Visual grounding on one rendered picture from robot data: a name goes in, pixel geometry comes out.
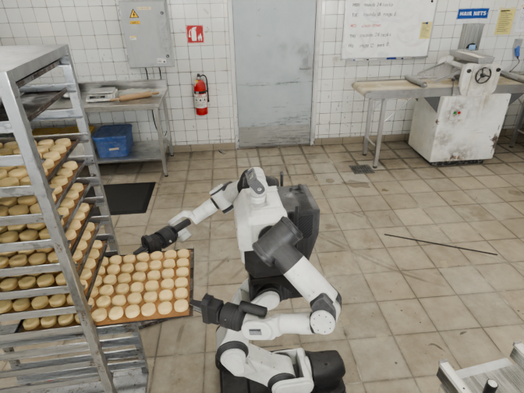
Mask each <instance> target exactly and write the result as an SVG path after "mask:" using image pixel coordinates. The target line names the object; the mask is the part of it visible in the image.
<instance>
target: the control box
mask: <svg viewBox="0 0 524 393"><path fill-rule="evenodd" d="M511 365H513V364H512V363H511V362H510V360H509V359H508V358H504V359H498V360H495V361H491V362H489V363H483V364H480V365H476V366H471V367H468V368H465V369H461V370H456V371H455V372H456V373H457V374H458V375H459V376H460V378H464V377H470V376H472V375H476V374H481V373H485V372H487V371H491V370H496V369H500V368H502V367H506V366H511Z"/></svg>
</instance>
